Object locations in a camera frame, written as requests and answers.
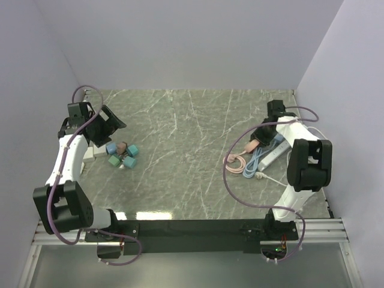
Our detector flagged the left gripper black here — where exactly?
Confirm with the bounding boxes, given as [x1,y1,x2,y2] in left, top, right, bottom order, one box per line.
[86,105,125,148]

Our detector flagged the blue long power strip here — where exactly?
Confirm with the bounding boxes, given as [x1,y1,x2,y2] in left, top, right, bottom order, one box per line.
[269,134,285,151]

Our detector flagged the pink round power strip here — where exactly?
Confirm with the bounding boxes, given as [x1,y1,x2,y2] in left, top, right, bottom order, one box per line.
[244,139,260,154]

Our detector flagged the white power strip coloured sockets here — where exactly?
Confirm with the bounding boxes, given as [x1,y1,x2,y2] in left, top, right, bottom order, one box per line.
[257,140,290,172]

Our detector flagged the blue plug adapter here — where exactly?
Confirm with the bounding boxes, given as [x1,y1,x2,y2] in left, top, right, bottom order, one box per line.
[106,142,117,155]

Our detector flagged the pink brown charger plug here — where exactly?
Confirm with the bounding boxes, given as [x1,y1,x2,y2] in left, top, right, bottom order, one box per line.
[116,142,128,155]

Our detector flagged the white square charger plug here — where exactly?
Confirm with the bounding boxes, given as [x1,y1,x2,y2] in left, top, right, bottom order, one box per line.
[83,145,107,163]

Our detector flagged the green plug adapter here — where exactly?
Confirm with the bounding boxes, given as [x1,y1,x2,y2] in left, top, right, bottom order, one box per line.
[108,154,121,167]

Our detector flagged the green charger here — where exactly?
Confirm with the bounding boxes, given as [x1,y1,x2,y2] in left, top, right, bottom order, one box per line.
[122,156,137,169]

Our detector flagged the teal dual USB charger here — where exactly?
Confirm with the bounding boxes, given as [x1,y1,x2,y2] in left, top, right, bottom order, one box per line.
[126,145,139,157]

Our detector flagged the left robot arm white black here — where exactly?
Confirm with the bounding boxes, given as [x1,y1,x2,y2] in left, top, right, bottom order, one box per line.
[33,102,126,241]

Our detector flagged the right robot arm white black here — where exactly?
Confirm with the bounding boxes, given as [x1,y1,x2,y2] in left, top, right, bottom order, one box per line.
[245,100,332,239]

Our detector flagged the black base bar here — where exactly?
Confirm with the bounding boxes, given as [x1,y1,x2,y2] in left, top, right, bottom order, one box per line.
[85,218,301,256]

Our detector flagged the blue coiled cable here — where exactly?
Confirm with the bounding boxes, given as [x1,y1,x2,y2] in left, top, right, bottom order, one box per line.
[244,146,272,178]

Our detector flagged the pink coiled cable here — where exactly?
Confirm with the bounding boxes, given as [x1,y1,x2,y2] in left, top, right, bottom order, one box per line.
[223,149,250,175]

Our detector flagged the aluminium rail frame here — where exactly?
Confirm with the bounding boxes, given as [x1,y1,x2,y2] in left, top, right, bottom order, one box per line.
[31,218,349,246]

